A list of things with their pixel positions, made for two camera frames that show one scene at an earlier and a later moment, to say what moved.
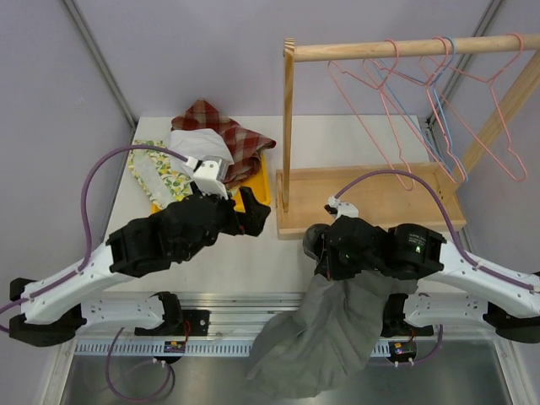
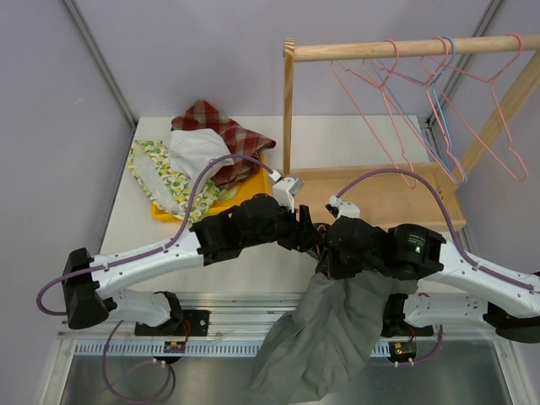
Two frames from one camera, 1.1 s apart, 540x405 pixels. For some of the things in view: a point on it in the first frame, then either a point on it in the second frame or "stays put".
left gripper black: (249, 224) → (303, 235)
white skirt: (197, 143) stays put
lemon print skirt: (153, 172) stays put
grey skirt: (326, 337) stays put
